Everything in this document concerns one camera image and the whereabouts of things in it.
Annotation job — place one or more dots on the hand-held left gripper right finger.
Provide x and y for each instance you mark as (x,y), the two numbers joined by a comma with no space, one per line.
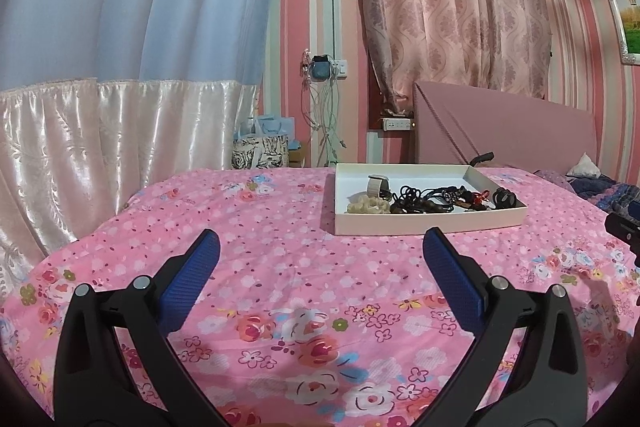
(455,277)

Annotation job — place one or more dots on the cream satin curtain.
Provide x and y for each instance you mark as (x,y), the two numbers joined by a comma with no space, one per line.
(100,147)

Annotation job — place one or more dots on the pink patterned curtain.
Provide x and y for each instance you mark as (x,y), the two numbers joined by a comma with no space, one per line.
(450,7)

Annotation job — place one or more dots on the brown cardboard box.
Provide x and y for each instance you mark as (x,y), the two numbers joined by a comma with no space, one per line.
(297,155)

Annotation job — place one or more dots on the white pillow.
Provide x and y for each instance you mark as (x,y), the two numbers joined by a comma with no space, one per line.
(585,167)

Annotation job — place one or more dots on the white shallow tray box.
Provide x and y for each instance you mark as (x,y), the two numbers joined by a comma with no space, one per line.
(430,222)

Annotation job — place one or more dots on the light blue gift bag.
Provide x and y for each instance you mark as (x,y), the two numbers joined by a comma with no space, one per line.
(272,127)

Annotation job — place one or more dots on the white power strip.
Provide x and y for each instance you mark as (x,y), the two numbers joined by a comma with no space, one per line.
(396,124)

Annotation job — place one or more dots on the pink floral bedsheet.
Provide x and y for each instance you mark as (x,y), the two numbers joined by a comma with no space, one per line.
(300,282)

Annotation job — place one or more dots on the framed landscape picture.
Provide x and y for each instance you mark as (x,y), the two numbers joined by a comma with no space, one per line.
(627,22)

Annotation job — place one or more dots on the pink headboard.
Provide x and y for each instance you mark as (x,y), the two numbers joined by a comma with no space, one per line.
(525,132)

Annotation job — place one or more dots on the dark blue blanket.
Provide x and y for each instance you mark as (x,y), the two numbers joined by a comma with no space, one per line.
(600,192)

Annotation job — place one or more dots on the wall socket with blue charger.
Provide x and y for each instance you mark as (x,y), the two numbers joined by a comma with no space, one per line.
(322,69)

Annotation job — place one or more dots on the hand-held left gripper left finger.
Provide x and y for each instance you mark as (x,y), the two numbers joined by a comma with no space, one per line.
(192,272)

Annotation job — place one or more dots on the black white floral gift bag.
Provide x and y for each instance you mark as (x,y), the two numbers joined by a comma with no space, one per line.
(260,154)

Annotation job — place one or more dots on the red knot gold charm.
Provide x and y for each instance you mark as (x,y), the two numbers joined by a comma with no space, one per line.
(480,199)

